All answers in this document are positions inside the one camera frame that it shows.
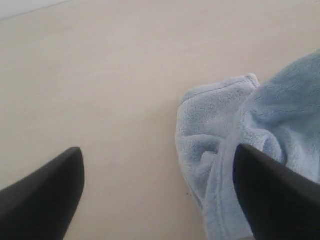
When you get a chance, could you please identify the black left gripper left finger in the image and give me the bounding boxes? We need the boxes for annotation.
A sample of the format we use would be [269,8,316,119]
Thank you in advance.
[0,147,85,240]

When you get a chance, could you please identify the light blue fleece towel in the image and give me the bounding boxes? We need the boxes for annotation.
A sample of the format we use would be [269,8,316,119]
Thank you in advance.
[175,51,320,240]

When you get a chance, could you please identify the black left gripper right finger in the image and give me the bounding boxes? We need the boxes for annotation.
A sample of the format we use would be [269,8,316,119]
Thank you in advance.
[233,144,320,240]

